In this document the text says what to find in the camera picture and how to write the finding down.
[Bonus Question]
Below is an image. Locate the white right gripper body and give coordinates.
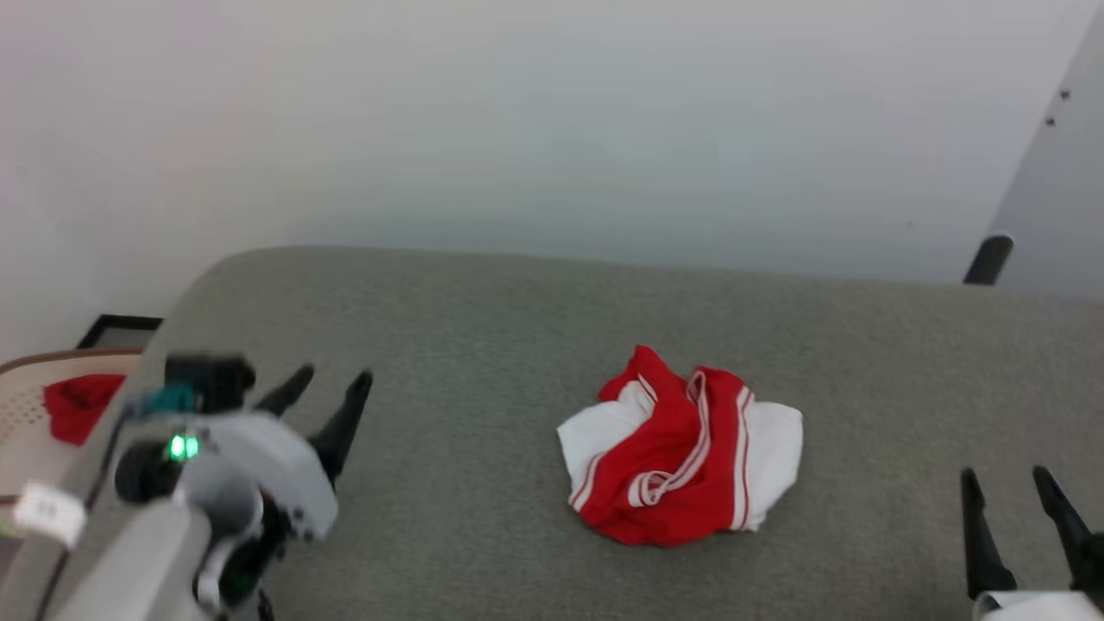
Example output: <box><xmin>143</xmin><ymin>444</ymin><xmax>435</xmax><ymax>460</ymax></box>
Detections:
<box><xmin>974</xmin><ymin>590</ymin><xmax>1104</xmax><ymax>621</ymax></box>

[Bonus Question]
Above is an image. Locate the beige laundry basket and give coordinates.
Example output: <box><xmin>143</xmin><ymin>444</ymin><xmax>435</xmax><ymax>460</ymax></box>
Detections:
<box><xmin>0</xmin><ymin>348</ymin><xmax>145</xmax><ymax>511</ymax></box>

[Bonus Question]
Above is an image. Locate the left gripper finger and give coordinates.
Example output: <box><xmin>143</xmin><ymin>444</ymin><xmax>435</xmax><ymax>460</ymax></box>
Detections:
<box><xmin>309</xmin><ymin>370</ymin><xmax>375</xmax><ymax>485</ymax></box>
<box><xmin>254</xmin><ymin>364</ymin><xmax>317</xmax><ymax>420</ymax></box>

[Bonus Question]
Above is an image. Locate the black rectangular frame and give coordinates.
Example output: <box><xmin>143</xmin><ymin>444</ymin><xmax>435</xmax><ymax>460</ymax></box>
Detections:
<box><xmin>77</xmin><ymin>314</ymin><xmax>164</xmax><ymax>351</ymax></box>

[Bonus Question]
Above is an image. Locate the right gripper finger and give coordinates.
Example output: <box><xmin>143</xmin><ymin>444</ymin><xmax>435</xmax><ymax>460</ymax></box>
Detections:
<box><xmin>959</xmin><ymin>467</ymin><xmax>1019</xmax><ymax>601</ymax></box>
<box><xmin>1032</xmin><ymin>466</ymin><xmax>1104</xmax><ymax>596</ymax></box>

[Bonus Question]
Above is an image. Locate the black cable teal plug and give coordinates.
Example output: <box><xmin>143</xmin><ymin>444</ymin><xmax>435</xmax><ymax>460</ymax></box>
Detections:
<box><xmin>85</xmin><ymin>384</ymin><xmax>201</xmax><ymax>503</ymax></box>

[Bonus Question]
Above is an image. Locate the red and white jersey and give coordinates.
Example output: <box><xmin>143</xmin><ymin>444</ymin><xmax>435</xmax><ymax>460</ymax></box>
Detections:
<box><xmin>556</xmin><ymin>344</ymin><xmax>805</xmax><ymax>549</ymax></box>

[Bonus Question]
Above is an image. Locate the white cable label tag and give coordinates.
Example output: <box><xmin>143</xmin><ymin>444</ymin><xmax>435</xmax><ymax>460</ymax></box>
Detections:
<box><xmin>12</xmin><ymin>482</ymin><xmax>88</xmax><ymax>549</ymax></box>

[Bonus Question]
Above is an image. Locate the red cloth in basket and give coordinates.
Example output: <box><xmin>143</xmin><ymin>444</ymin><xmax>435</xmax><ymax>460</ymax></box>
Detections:
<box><xmin>43</xmin><ymin>373</ymin><xmax>129</xmax><ymax>448</ymax></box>

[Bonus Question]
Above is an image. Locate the grey door panel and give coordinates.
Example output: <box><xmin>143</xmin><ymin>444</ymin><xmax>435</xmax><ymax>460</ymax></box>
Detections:
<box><xmin>983</xmin><ymin>0</ymin><xmax>1104</xmax><ymax>299</ymax></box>

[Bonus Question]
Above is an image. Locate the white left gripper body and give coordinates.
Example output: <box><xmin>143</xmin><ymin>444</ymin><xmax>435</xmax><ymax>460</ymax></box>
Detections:
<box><xmin>128</xmin><ymin>411</ymin><xmax>340</xmax><ymax>544</ymax></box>

